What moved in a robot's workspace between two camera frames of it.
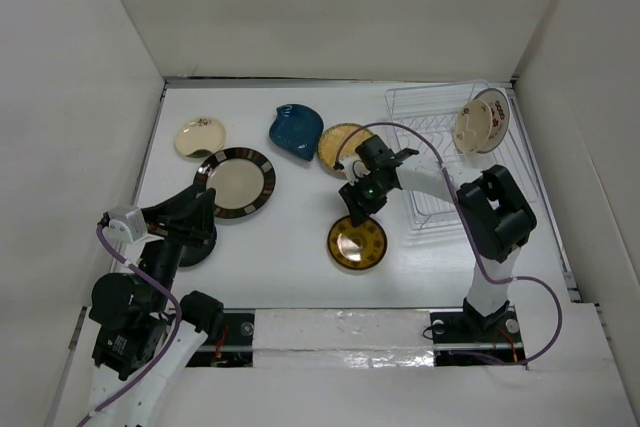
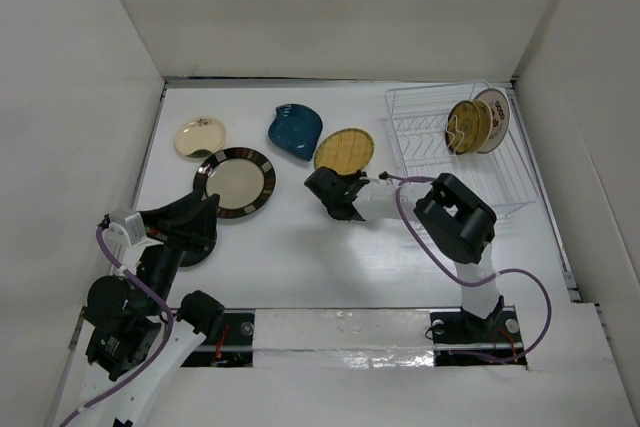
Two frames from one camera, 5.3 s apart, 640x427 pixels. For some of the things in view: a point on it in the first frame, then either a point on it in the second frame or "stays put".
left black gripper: [194, 216] stays put
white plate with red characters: [499, 104] stays put
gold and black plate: [357, 247] to [462, 127]
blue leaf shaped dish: [296, 128] stays put
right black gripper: [360, 211] to [359, 175]
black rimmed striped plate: [243, 180] stays put
